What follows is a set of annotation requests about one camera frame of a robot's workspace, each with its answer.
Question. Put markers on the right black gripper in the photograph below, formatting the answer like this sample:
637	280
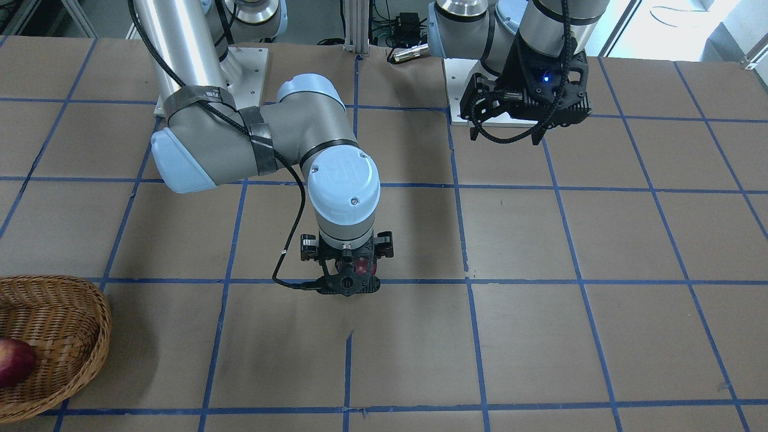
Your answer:
384	245

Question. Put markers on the brown wicker basket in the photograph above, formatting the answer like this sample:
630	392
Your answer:
68	322

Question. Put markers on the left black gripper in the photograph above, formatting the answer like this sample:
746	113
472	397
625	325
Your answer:
515	74

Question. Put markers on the dark red apple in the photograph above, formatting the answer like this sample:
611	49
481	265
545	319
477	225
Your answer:
364	267

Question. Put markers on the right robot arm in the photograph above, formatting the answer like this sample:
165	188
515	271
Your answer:
212	138

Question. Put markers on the aluminium frame post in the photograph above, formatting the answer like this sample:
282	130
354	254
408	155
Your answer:
357	24

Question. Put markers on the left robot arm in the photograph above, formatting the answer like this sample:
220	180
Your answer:
483	32

